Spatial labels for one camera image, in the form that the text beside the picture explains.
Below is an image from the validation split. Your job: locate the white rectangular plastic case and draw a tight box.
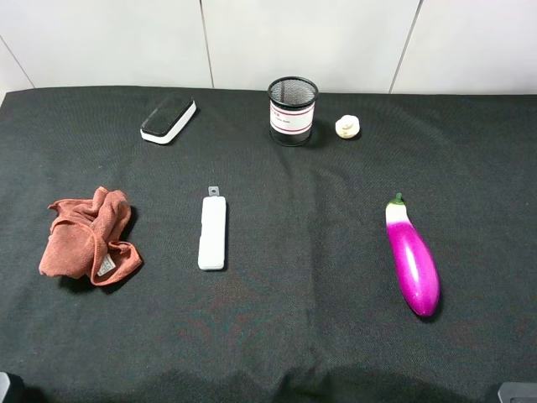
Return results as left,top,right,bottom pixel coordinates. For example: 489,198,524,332
198,186,227,271

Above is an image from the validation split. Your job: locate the black mesh pen holder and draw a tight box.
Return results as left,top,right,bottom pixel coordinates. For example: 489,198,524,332
268,76,319,147

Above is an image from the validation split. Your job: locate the small white rubber duck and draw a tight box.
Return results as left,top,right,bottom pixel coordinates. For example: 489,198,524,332
335,115,361,139

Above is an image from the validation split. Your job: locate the black table cloth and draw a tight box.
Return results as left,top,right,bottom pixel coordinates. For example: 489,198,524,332
1,87,536,402

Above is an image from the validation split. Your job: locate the black and white board eraser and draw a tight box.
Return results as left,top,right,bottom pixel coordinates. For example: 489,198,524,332
139,95,197,145

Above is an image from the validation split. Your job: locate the purple toy eggplant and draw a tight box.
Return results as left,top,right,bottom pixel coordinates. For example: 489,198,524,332
385,192,441,317

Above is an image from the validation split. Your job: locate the crumpled orange cloth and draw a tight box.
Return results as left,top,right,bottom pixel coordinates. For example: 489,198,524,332
39,186,143,286

